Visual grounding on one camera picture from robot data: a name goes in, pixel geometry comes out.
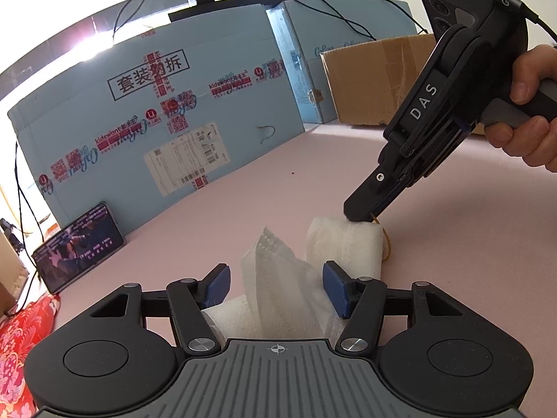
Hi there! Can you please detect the yellow rubber band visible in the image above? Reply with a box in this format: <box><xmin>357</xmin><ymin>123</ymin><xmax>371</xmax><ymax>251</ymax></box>
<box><xmin>371</xmin><ymin>216</ymin><xmax>393</xmax><ymax>263</ymax></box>

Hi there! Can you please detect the white nonwoven shopping bag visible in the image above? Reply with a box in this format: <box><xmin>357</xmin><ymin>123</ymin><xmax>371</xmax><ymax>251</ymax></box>
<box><xmin>203</xmin><ymin>217</ymin><xmax>382</xmax><ymax>345</ymax></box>

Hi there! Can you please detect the person right hand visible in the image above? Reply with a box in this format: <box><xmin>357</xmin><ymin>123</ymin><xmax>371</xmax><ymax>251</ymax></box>
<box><xmin>483</xmin><ymin>42</ymin><xmax>557</xmax><ymax>169</ymax></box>

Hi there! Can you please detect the open brown cardboard box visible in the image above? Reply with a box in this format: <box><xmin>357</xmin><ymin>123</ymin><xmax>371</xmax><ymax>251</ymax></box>
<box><xmin>319</xmin><ymin>32</ymin><xmax>486</xmax><ymax>136</ymax></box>

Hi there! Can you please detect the red paper decoration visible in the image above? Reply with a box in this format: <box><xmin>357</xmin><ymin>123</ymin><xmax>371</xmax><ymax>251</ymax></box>
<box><xmin>0</xmin><ymin>293</ymin><xmax>61</xmax><ymax>418</ymax></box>

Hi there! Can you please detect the smartphone with lit screen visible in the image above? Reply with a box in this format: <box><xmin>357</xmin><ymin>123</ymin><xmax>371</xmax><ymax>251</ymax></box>
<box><xmin>32</xmin><ymin>202</ymin><xmax>126</xmax><ymax>294</ymax></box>

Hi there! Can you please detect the sealed brown cardboard box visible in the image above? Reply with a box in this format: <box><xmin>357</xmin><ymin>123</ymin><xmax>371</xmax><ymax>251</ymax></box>
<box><xmin>0</xmin><ymin>232</ymin><xmax>29</xmax><ymax>316</ymax></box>

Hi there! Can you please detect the large light blue box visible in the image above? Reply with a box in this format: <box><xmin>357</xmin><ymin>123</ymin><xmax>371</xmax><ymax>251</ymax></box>
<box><xmin>8</xmin><ymin>5</ymin><xmax>304</xmax><ymax>233</ymax></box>

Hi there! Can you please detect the black charging cable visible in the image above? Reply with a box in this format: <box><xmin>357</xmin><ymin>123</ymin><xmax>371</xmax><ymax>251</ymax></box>
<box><xmin>12</xmin><ymin>139</ymin><xmax>49</xmax><ymax>315</ymax></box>

